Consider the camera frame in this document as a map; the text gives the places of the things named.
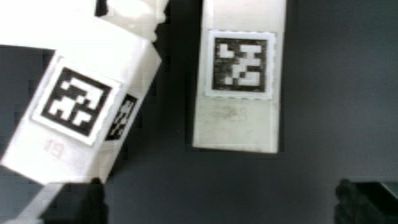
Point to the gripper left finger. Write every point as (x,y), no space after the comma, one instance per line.
(66,204)

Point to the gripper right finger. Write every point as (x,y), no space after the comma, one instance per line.
(366,203)

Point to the white leg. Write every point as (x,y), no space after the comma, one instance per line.
(236,120)
(94,84)

